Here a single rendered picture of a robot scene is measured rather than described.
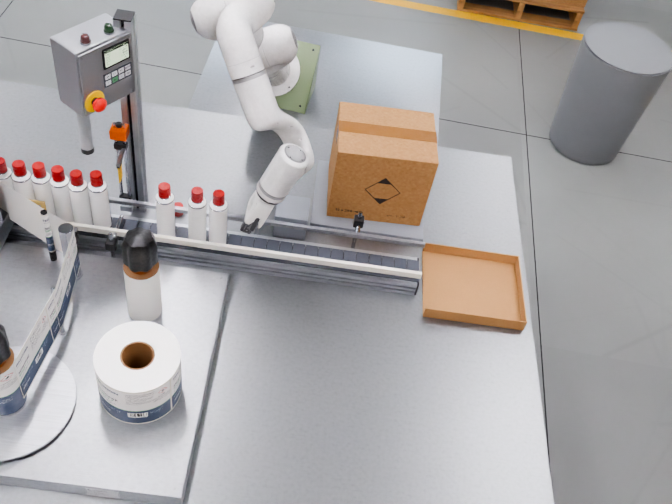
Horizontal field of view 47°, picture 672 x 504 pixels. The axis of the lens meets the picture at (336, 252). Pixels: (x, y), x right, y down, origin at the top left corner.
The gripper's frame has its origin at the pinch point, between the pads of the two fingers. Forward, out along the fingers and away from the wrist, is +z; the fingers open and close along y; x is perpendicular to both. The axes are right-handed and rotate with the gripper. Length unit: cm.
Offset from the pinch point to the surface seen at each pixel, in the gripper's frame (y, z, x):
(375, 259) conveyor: -2.2, -5.0, 39.2
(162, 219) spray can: 2.8, 7.4, -22.5
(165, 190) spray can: 1.8, -2.9, -25.3
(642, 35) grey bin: -201, -27, 174
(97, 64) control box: -3, -29, -53
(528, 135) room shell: -187, 45, 158
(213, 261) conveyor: 5.3, 13.5, -4.3
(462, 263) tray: -10, -10, 67
